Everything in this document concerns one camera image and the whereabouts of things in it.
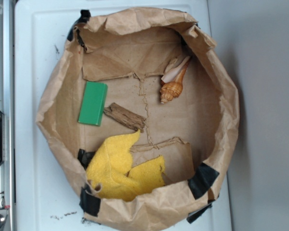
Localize black tape inside left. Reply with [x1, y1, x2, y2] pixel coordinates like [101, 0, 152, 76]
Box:
[78, 149, 95, 169]

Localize black tape top left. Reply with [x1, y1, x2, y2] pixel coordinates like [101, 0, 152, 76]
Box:
[67, 10, 91, 41]

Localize black tape bottom left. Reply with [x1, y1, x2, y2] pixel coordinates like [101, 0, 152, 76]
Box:
[79, 184, 101, 217]

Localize brown wood bark piece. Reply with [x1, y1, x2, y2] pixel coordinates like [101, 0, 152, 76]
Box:
[104, 103, 146, 133]

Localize aluminium frame rail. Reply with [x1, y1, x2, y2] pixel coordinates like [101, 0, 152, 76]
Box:
[0, 0, 16, 231]

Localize black tape bottom right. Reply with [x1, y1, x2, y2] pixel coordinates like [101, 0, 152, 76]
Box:
[187, 163, 220, 199]

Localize green rectangular block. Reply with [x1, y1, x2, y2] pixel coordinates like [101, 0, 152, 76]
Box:
[78, 81, 108, 126]

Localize black tape lower right edge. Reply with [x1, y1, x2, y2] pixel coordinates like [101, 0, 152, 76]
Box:
[186, 201, 213, 224]

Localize orange spiral conch shell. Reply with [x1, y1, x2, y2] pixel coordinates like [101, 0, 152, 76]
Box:
[160, 56, 191, 103]

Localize brown paper bag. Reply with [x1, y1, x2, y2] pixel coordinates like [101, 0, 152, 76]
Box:
[36, 7, 239, 231]

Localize yellow cloth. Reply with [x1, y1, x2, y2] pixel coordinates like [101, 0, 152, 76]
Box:
[86, 130, 166, 202]

